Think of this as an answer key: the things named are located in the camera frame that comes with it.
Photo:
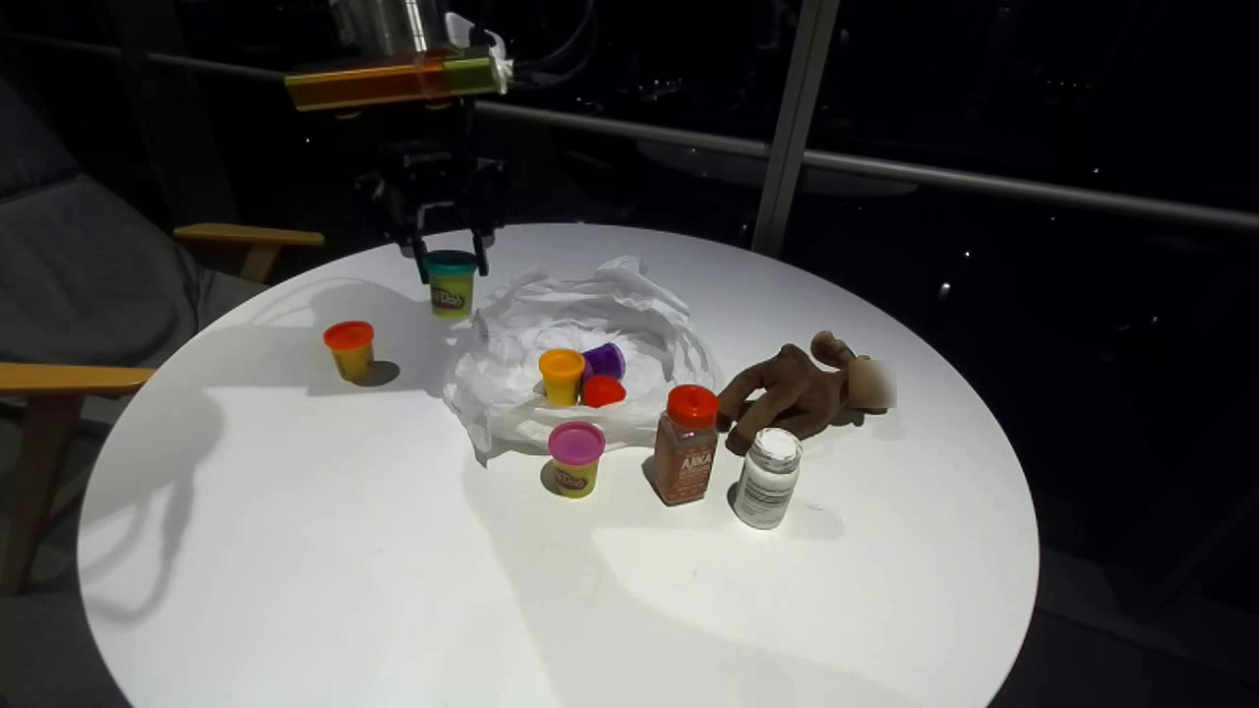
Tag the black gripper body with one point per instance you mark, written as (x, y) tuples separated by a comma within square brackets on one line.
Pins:
[(437, 180)]

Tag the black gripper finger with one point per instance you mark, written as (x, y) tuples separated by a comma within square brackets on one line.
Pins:
[(424, 252), (482, 244)]

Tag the teal lid dough tub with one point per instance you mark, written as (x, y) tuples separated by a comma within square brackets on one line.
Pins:
[(454, 287)]

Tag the orange lid dough tub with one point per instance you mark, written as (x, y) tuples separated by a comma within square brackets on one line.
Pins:
[(352, 353)]

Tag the yellow lid dough tub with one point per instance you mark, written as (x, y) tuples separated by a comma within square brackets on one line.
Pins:
[(560, 375)]

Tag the purple plastic tub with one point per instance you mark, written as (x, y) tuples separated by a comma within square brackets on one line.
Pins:
[(602, 357)]

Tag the magenta lid dough tub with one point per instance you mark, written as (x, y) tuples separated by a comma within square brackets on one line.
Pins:
[(577, 454)]

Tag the red lid spice jar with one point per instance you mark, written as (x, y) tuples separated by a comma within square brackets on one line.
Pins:
[(685, 454)]

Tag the brown plush monkey toy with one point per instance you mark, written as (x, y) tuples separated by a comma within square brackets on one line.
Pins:
[(808, 390)]

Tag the white pill bottle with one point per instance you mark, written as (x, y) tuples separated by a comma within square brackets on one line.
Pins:
[(769, 485)]

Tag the white plastic bag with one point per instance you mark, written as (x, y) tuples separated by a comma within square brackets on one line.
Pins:
[(631, 308)]

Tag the grey window post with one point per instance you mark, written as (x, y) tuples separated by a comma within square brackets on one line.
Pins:
[(787, 119)]

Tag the grey horizontal window rail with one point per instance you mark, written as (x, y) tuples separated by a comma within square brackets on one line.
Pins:
[(987, 181)]

